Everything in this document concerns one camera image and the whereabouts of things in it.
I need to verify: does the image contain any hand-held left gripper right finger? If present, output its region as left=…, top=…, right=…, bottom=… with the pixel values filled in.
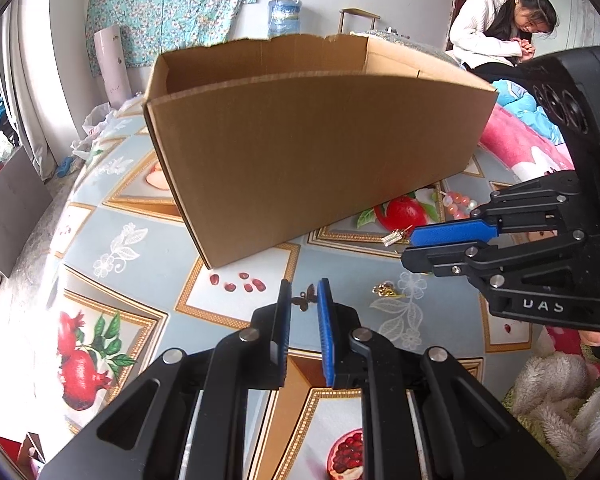
left=316, top=278, right=566, bottom=480

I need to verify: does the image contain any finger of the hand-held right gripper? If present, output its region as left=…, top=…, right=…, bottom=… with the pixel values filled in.
left=400, top=230, right=600, bottom=292
left=409, top=170, right=581, bottom=250

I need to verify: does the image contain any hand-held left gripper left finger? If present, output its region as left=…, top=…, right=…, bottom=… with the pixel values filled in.
left=39, top=279, right=294, bottom=480

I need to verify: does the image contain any pink bead bracelet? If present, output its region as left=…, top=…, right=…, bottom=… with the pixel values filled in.
left=440, top=190, right=481, bottom=221

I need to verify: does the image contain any dark butterfly hair clip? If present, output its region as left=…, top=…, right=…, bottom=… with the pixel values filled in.
left=290, top=284, right=318, bottom=308

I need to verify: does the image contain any silver rectangular charm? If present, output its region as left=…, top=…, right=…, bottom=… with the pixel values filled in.
left=382, top=227, right=413, bottom=247

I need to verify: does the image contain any brown cardboard box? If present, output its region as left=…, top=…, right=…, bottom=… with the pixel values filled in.
left=142, top=34, right=498, bottom=270

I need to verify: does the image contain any pink floral blanket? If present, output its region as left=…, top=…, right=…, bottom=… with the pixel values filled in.
left=477, top=102, right=578, bottom=188

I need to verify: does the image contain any blue quilt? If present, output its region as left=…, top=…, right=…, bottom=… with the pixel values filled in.
left=490, top=77, right=568, bottom=146

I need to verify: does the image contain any white green fuzzy blanket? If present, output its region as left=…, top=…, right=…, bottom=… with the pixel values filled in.
left=502, top=350, right=600, bottom=480

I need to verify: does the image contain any grey floral pillow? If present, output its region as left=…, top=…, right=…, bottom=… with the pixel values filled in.
left=365, top=30, right=461, bottom=68

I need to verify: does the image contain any fruit printed tablecloth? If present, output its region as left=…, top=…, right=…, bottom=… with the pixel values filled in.
left=0, top=85, right=581, bottom=480

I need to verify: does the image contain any wooden chair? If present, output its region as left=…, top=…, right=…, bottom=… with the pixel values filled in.
left=339, top=7, right=381, bottom=36

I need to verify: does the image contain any blue water dispenser bottle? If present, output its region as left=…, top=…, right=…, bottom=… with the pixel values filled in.
left=266, top=0, right=303, bottom=38

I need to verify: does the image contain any white plastic bag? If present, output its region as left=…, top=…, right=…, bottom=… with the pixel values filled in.
left=70, top=102, right=126, bottom=161

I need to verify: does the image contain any grey board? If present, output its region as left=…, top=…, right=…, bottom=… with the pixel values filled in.
left=0, top=145, right=53, bottom=278

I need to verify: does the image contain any pale pink rolled mat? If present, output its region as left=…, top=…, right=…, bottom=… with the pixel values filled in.
left=92, top=25, right=133, bottom=108

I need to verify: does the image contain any pale curtain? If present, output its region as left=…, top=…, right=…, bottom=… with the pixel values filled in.
left=0, top=0, right=61, bottom=181

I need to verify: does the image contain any teal floral wall cloth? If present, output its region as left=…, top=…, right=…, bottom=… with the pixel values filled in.
left=85, top=0, right=258, bottom=78

